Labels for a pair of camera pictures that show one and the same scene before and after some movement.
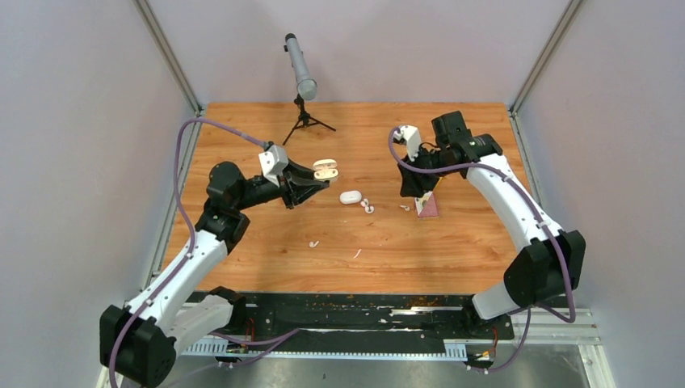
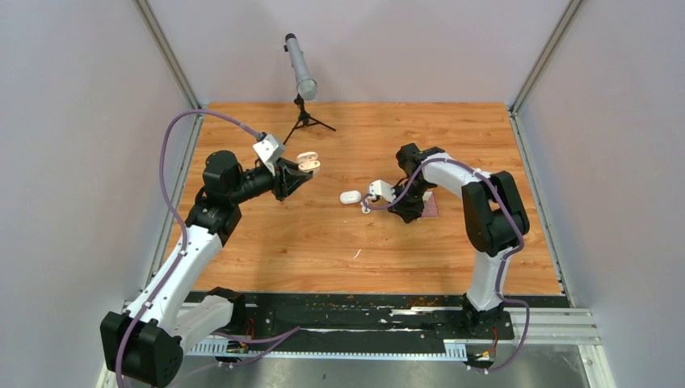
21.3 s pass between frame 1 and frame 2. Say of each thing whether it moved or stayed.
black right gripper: moved
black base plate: stayed
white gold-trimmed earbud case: moved
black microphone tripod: stayed
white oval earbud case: stayed
